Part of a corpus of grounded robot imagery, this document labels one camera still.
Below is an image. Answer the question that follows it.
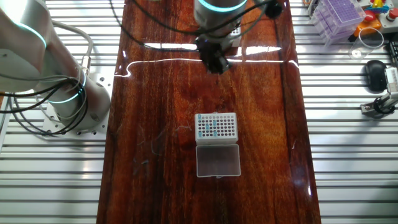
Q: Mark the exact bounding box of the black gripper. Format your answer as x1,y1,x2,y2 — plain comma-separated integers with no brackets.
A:
194,35,233,75

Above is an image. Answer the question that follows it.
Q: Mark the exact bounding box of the white pipette tip holder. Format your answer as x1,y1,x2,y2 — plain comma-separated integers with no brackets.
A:
194,112,242,179
228,26,243,48

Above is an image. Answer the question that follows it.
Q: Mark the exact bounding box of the purple pipette tip box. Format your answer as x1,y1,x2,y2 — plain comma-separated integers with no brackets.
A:
308,0,367,47

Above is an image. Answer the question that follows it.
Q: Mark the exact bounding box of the large brown wooden board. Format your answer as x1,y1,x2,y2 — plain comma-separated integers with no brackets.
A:
96,0,322,224

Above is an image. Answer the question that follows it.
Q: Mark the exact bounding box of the clear plastic cup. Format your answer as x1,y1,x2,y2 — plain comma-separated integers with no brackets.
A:
348,27,385,60

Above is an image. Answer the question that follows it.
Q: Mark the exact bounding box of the orange box red button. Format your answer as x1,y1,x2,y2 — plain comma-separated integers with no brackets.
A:
348,9,382,43

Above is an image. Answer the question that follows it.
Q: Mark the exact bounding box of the black computer mouse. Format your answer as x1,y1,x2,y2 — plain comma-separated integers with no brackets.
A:
364,60,388,93

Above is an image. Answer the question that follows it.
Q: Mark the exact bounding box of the small colourful toy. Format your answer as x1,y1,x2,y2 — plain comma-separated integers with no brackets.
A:
369,0,388,15

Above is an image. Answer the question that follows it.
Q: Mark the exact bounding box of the black keyboard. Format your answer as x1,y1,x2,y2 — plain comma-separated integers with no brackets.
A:
386,40,398,68

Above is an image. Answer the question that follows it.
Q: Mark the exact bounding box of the grey box red button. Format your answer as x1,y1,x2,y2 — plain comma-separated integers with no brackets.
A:
379,7,398,34

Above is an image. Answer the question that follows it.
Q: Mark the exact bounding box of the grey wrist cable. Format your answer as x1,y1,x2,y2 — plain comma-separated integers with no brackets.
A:
234,4,269,40

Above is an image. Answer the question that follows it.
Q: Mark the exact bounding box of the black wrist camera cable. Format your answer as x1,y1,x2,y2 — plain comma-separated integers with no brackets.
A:
130,0,276,35

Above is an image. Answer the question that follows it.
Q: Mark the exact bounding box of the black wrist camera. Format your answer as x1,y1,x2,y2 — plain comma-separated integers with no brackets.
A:
264,0,285,19

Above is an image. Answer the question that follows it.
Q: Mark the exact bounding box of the thick black gripper cable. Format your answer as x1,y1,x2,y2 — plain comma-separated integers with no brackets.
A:
108,0,200,53

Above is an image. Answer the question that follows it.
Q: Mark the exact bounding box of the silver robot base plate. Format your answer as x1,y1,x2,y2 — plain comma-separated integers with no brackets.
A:
42,73,114,139

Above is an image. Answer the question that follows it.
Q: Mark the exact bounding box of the grey cable metal connector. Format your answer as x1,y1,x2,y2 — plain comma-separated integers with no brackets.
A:
51,19,94,76

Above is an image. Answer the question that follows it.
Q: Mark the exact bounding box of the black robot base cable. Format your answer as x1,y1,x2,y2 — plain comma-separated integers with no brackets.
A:
0,63,90,136

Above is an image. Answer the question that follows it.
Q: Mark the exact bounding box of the small silver mounted camera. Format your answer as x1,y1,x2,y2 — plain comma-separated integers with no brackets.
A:
384,67,398,93

